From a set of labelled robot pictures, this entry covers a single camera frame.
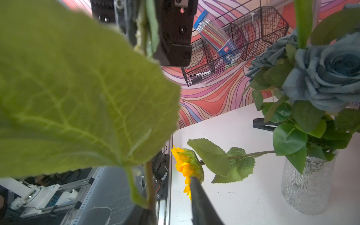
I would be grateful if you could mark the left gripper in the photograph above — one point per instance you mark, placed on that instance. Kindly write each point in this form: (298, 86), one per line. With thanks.
(162, 28)

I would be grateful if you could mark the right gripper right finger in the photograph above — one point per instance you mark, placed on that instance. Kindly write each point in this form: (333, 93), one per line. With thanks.
(203, 212)

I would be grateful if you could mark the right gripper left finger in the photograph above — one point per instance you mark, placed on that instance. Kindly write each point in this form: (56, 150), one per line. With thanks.
(141, 216)

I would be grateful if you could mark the yellow sunflower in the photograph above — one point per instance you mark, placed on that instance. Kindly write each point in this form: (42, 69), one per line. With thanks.
(76, 94)
(228, 167)

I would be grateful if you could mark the clear textured glass vase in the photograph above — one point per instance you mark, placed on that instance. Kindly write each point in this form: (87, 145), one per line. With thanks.
(308, 192)

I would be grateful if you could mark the blue capped pencil tube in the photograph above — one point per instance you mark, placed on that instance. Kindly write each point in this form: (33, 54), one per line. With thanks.
(216, 37)

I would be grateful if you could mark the white marker pen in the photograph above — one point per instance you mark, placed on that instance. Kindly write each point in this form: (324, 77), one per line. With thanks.
(199, 77)

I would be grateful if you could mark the black stapler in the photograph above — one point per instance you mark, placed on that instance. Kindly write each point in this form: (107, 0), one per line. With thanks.
(259, 123)

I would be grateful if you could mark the grey blue rose bunch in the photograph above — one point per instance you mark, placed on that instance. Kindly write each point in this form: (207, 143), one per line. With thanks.
(309, 91)

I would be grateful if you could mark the left black wire basket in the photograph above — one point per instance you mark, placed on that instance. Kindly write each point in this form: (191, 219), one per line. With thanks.
(250, 34)

